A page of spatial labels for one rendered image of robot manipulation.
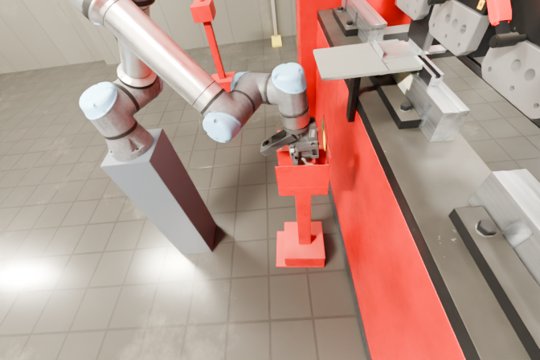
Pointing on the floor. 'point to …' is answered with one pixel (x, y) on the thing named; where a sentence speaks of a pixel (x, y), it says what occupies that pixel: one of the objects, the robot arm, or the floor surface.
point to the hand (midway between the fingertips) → (297, 170)
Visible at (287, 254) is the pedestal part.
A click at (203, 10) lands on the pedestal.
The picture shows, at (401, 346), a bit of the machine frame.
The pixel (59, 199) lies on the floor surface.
